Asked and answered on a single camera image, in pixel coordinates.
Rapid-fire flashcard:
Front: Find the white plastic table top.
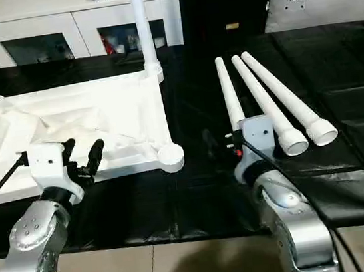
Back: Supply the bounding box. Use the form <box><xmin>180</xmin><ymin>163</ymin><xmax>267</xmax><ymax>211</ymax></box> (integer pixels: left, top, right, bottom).
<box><xmin>0</xmin><ymin>67</ymin><xmax>189</xmax><ymax>205</ymax></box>

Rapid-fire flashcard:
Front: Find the white plastic table leg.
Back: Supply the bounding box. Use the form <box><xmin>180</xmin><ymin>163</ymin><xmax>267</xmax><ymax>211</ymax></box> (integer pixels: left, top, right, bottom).
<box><xmin>126</xmin><ymin>0</ymin><xmax>166</xmax><ymax>86</ymax></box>
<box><xmin>214</xmin><ymin>54</ymin><xmax>249</xmax><ymax>135</ymax></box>
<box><xmin>230</xmin><ymin>47</ymin><xmax>311</xmax><ymax>164</ymax></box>
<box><xmin>239</xmin><ymin>39</ymin><xmax>341</xmax><ymax>156</ymax></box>

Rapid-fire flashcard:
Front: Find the black work mat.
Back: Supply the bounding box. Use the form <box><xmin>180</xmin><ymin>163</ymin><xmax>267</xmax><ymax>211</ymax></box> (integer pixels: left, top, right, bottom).
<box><xmin>0</xmin><ymin>18</ymin><xmax>364</xmax><ymax>272</ymax></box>

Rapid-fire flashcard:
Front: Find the white glass-door cabinet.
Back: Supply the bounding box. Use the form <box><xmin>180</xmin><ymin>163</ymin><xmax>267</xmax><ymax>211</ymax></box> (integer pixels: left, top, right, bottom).
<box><xmin>0</xmin><ymin>0</ymin><xmax>188</xmax><ymax>70</ymax></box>

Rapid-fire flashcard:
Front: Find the black furniture with yellow label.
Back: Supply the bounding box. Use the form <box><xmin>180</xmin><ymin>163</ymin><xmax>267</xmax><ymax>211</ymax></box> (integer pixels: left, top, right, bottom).
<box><xmin>178</xmin><ymin>0</ymin><xmax>280</xmax><ymax>46</ymax></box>

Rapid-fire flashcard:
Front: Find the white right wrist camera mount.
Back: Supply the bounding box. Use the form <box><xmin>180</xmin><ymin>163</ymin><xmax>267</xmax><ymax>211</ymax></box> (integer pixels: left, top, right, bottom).
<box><xmin>228</xmin><ymin>113</ymin><xmax>285</xmax><ymax>183</ymax></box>

